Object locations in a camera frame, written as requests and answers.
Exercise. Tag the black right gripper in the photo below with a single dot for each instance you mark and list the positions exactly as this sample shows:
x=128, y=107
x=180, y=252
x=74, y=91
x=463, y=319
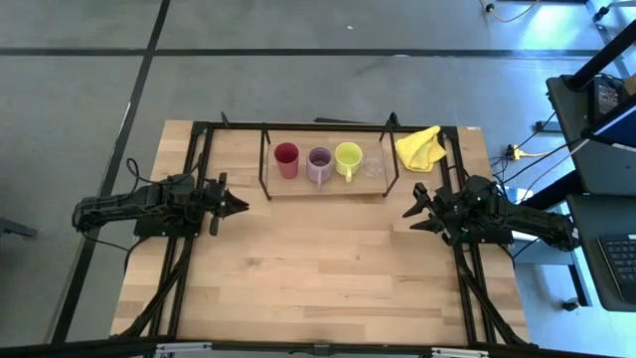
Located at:
x=449, y=216

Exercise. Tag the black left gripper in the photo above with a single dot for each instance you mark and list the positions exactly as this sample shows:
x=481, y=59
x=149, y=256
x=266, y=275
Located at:
x=208, y=199

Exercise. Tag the small clear glass cup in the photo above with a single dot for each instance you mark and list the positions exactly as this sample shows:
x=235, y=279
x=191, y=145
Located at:
x=373, y=164

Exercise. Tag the magenta tall plastic cup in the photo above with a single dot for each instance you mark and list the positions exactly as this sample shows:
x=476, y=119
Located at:
x=287, y=159

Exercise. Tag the yellow mug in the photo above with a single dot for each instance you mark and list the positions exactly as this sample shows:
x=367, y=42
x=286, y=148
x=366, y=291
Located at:
x=348, y=158

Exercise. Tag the lilac ribbed mug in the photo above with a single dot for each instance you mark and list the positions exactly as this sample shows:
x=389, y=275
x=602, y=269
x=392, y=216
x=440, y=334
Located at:
x=319, y=164

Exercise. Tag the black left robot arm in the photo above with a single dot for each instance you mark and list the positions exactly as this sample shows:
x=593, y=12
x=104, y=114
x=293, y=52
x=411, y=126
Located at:
x=124, y=206

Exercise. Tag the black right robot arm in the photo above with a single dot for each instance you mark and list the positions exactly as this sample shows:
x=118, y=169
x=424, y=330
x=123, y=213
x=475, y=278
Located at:
x=536, y=221

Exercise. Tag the yellow cloth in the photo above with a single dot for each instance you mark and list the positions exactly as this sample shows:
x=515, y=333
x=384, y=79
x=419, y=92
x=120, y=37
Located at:
x=422, y=149

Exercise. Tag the white paper sheet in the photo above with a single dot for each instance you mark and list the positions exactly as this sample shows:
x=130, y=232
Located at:
x=524, y=236

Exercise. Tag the yellow power plug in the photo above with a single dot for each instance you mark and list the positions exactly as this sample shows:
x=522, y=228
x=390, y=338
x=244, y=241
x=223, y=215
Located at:
x=519, y=151

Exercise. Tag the black side desk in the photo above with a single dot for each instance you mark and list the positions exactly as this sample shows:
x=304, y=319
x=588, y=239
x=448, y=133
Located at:
x=586, y=214

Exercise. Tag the black caster wheel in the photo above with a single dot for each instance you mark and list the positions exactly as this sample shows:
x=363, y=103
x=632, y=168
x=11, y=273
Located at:
x=571, y=304

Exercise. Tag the black keyboard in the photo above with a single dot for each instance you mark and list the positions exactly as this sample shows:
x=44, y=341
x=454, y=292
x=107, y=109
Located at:
x=621, y=268

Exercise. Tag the screen with blue edge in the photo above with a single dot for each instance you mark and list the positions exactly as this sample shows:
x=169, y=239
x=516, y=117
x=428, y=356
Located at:
x=616, y=126

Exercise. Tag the black power adapter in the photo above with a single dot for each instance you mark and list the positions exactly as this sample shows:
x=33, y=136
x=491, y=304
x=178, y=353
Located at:
x=607, y=99

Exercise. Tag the black slanted pole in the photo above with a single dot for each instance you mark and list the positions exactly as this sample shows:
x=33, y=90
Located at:
x=603, y=57

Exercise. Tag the black table frame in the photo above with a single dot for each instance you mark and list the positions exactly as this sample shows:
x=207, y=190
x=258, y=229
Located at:
x=233, y=125

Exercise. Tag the black camera rig bar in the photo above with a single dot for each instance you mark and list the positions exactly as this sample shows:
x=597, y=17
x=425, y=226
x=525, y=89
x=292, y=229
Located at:
x=74, y=348

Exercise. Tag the grey floor bracket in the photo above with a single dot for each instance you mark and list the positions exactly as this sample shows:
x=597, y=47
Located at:
x=15, y=228

